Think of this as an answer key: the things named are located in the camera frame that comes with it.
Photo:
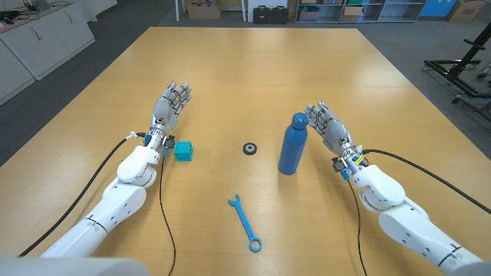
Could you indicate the white cabinet row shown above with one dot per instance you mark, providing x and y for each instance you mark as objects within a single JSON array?
[{"x": 50, "y": 42}]

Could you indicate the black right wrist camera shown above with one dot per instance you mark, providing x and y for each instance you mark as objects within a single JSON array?
[{"x": 338, "y": 163}]

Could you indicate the blue metal bottle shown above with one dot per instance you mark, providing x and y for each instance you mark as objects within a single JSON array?
[{"x": 292, "y": 149}]

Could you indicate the black round disc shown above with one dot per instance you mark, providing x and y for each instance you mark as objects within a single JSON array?
[{"x": 249, "y": 148}]

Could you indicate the black metal stand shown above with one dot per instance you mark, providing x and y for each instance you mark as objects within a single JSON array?
[{"x": 471, "y": 55}]

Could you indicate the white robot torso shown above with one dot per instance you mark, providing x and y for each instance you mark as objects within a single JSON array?
[{"x": 69, "y": 267}]

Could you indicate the wide cardboard box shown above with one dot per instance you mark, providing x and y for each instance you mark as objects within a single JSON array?
[{"x": 203, "y": 11}]

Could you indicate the black equipment case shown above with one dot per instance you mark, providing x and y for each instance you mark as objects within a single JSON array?
[
  {"x": 261, "y": 15},
  {"x": 279, "y": 15}
]

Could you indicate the grey shelf unit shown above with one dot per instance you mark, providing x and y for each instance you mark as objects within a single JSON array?
[{"x": 374, "y": 11}]

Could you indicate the blue bottle cap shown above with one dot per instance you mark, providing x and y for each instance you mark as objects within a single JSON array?
[{"x": 299, "y": 119}]

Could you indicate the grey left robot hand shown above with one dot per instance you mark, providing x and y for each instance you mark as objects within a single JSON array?
[{"x": 165, "y": 109}]

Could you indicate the blue wall panel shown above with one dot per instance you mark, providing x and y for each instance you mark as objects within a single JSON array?
[{"x": 435, "y": 7}]

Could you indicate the cardboard box with print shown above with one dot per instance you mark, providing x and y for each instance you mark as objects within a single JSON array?
[{"x": 466, "y": 11}]

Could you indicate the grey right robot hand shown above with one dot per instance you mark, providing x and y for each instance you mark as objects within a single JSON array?
[{"x": 333, "y": 130}]

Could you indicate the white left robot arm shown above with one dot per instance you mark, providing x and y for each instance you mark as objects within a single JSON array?
[{"x": 126, "y": 199}]

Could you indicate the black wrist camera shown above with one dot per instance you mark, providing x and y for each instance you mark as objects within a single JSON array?
[
  {"x": 170, "y": 141},
  {"x": 338, "y": 163}
]

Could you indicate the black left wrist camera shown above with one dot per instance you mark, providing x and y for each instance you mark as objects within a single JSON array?
[{"x": 170, "y": 141}]

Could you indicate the small cardboard box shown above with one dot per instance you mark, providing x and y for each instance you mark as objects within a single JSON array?
[{"x": 351, "y": 14}]

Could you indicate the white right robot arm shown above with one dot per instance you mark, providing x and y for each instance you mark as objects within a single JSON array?
[{"x": 406, "y": 226}]

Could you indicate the blue plastic wrench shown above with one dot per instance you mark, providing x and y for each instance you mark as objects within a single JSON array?
[{"x": 244, "y": 222}]

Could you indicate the teal toy block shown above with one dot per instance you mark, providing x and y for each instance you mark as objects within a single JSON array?
[{"x": 183, "y": 151}]

